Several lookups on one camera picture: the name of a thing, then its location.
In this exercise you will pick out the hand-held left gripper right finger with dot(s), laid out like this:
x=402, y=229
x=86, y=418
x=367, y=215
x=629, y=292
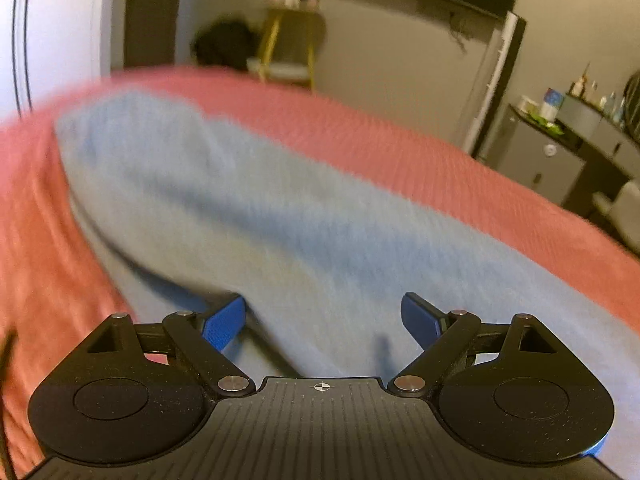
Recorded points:
x=417, y=322

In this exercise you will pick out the pink ribbed bedspread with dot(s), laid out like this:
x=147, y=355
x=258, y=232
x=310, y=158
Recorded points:
x=400, y=150

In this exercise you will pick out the tall white panel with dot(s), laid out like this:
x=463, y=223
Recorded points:
x=495, y=85

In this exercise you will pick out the dark brown door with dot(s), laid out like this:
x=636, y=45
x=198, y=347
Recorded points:
x=150, y=10

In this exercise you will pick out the black bag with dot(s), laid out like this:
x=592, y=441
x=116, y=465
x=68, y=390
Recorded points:
x=225, y=42

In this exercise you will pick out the dark desk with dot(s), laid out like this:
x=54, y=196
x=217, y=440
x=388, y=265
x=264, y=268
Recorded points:
x=607, y=145

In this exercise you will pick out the blue and white container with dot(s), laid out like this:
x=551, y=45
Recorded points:
x=551, y=104

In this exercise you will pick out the grey mini fridge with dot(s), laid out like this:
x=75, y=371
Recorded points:
x=535, y=165

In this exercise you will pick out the white closet door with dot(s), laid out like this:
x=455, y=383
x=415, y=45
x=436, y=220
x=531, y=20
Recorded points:
x=55, y=25

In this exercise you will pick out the white chair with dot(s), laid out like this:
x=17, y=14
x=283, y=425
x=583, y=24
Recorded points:
x=622, y=210

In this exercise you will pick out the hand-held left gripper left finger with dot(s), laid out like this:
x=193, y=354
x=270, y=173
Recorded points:
x=225, y=325

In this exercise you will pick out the yellow-legged side table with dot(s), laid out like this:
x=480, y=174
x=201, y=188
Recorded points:
x=295, y=22

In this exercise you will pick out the green packets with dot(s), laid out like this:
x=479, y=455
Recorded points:
x=549, y=126

